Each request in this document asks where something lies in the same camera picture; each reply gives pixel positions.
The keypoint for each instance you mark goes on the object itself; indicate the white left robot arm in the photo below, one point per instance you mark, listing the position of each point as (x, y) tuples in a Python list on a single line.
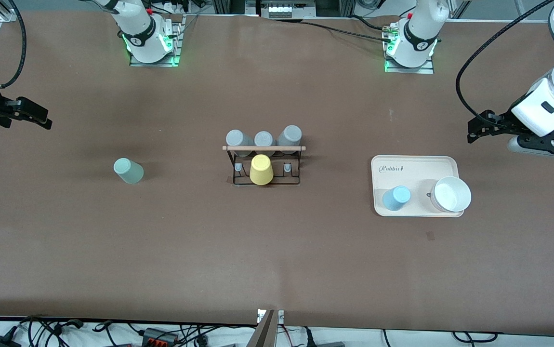
[(419, 33)]

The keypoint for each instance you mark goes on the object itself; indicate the light blue plastic cup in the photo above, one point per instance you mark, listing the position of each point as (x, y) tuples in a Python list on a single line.
[(395, 198)]

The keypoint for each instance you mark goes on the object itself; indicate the aluminium frame structure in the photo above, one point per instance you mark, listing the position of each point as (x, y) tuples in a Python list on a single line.
[(229, 6)]

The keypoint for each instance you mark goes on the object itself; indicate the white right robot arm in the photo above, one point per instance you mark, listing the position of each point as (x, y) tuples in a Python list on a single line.
[(139, 29)]

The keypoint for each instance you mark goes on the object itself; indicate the grey camera pole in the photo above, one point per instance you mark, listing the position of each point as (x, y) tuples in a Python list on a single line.
[(263, 332)]

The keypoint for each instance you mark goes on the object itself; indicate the yellow plastic cup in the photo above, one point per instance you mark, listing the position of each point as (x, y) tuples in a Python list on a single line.
[(261, 169)]

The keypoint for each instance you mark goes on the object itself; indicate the white power strip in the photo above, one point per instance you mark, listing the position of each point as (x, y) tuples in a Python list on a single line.
[(282, 10)]

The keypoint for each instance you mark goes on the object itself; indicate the black power adapter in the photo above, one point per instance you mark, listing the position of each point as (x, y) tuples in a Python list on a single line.
[(2, 341)]

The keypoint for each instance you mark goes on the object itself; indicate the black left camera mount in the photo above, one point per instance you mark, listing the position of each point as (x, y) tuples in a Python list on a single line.
[(542, 140)]

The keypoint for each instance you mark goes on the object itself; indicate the white bowl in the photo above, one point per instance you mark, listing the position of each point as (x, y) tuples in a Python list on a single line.
[(450, 195)]

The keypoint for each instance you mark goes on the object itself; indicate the black orange connector box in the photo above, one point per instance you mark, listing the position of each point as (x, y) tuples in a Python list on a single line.
[(159, 336)]

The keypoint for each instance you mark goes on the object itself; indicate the white pole bracket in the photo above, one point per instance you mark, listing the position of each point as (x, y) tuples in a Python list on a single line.
[(281, 316)]

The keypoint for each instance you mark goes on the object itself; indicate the pale green plastic cup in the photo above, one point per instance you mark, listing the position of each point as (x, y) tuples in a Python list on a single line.
[(130, 172)]

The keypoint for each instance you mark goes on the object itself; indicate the beige rectangular tray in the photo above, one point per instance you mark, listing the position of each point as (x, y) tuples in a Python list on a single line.
[(416, 180)]

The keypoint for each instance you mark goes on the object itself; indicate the grey plastic cup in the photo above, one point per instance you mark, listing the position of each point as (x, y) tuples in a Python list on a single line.
[(290, 135), (264, 139), (238, 139)]

